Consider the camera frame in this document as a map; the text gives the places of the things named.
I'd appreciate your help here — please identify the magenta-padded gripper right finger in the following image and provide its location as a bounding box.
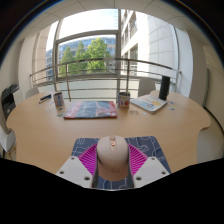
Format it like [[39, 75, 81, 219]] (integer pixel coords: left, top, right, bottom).
[[127, 143, 170, 189]]

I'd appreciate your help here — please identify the small blue and white box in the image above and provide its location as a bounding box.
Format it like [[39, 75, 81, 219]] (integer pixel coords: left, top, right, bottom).
[[38, 93, 53, 105]]

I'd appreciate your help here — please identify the white chair with wooden legs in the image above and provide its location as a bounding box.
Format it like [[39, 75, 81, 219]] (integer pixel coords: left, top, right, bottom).
[[0, 126, 18, 160]]

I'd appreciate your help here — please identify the metal balcony railing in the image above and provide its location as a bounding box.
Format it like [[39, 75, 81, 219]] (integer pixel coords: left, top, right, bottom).
[[29, 57, 183, 101]]

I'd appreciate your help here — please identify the black printer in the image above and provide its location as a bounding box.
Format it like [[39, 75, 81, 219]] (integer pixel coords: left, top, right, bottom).
[[0, 83, 24, 121]]

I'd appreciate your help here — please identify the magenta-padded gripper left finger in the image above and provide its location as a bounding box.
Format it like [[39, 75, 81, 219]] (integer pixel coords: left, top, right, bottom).
[[55, 143, 100, 189]]

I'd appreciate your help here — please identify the dark blue patterned mouse pad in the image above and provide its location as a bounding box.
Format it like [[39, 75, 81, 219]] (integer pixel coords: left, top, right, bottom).
[[70, 135, 172, 191]]

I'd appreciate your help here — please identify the black cylindrical speaker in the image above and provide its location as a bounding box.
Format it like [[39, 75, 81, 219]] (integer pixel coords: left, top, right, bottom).
[[158, 75, 171, 101]]

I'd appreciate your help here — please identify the white printed drink can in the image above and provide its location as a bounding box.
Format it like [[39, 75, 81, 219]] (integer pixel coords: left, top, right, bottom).
[[53, 91, 66, 117]]

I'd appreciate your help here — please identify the red and blue magazine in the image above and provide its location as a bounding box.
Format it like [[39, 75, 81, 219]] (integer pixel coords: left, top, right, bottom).
[[63, 100, 118, 120]]

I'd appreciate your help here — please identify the beige computer mouse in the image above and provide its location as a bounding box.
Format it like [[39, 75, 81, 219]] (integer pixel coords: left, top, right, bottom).
[[96, 134, 130, 183]]

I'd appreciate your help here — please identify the light blue book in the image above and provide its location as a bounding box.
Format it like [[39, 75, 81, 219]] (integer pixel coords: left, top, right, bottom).
[[129, 94, 169, 115]]

